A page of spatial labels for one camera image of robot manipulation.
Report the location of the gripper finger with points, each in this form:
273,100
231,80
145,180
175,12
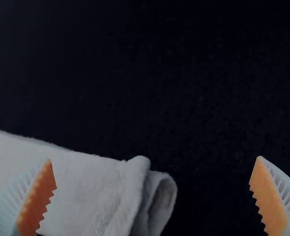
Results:
9,211
277,204

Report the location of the pale towel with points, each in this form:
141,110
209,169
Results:
98,191

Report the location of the black mat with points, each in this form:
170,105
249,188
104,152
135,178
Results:
145,73

